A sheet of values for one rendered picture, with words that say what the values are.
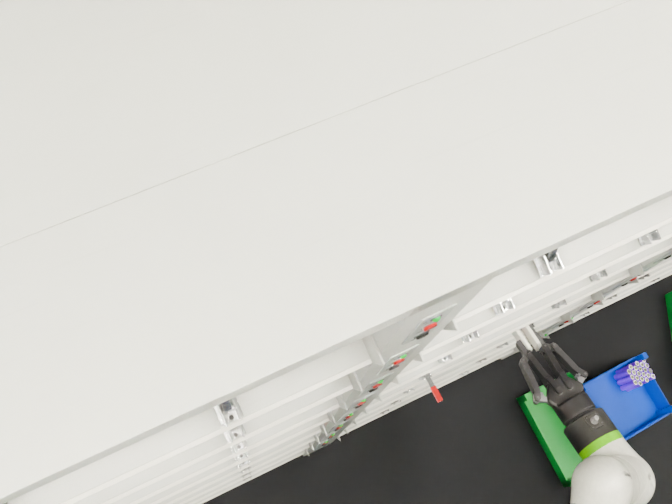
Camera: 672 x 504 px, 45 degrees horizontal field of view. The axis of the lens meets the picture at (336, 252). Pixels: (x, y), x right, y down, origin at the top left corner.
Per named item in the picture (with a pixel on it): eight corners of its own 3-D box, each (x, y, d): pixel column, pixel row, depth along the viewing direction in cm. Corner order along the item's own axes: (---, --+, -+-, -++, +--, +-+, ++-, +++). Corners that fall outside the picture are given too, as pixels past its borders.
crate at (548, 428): (617, 458, 252) (628, 456, 244) (563, 487, 247) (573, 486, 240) (568, 371, 259) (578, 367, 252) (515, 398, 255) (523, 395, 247)
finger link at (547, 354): (568, 389, 164) (574, 386, 165) (541, 342, 170) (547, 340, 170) (564, 396, 168) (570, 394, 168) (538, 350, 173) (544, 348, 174)
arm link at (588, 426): (573, 461, 164) (610, 441, 166) (586, 442, 154) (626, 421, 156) (556, 435, 167) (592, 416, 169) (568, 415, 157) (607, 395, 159)
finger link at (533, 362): (560, 397, 168) (555, 401, 167) (526, 356, 173) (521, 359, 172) (564, 390, 164) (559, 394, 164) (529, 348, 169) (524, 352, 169)
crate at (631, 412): (628, 359, 262) (645, 351, 256) (661, 415, 257) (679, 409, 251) (566, 391, 247) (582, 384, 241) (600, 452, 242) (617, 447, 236)
